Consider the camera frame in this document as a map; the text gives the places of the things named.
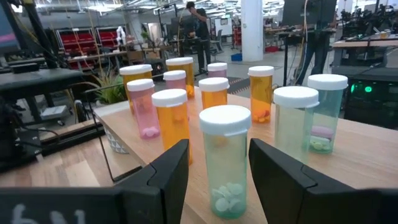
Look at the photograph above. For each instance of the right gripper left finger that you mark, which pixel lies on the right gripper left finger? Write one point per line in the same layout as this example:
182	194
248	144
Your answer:
161	193

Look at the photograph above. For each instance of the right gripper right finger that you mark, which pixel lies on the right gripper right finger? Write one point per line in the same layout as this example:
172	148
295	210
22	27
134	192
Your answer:
289	193

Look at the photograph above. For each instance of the wooden shelf black metal legs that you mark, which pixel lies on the wooden shelf black metal legs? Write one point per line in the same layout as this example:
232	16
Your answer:
357	155

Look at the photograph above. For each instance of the green plant in patterned pot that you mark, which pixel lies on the green plant in patterned pot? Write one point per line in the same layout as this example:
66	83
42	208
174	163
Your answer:
110	93

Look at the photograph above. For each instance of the black computer green light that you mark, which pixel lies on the black computer green light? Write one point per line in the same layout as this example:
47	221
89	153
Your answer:
373	105

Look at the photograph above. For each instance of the person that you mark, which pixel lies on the person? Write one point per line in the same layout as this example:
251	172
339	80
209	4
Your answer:
314	56
202	31

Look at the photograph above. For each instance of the blue storage bin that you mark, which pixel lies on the blue storage bin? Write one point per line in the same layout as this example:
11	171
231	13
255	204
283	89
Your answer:
236	57

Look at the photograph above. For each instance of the office chair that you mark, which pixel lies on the office chair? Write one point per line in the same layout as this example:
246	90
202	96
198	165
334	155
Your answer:
218	40

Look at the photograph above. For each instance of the small white robot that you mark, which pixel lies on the small white robot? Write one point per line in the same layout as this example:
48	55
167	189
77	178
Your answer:
120	34

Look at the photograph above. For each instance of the wooden workbench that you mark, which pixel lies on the wooden workbench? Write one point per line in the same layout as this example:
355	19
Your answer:
357	43

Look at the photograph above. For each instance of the red parts rack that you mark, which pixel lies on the red parts rack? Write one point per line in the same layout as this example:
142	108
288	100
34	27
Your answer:
77	40
237	35
107	37

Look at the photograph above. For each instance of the black side table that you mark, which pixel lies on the black side table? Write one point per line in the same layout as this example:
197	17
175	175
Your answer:
37	77

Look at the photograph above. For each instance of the white display board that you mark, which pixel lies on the white display board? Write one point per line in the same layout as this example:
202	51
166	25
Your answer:
224	26

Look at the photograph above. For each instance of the large black monitor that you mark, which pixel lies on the large black monitor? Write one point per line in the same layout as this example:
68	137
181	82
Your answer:
308	12

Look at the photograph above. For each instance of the blue screen monitor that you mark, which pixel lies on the blue screen monitor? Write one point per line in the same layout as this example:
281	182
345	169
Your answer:
6	34

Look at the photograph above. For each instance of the black aluminium rig frame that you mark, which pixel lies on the black aluminium rig frame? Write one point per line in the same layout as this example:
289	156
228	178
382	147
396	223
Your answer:
74	137

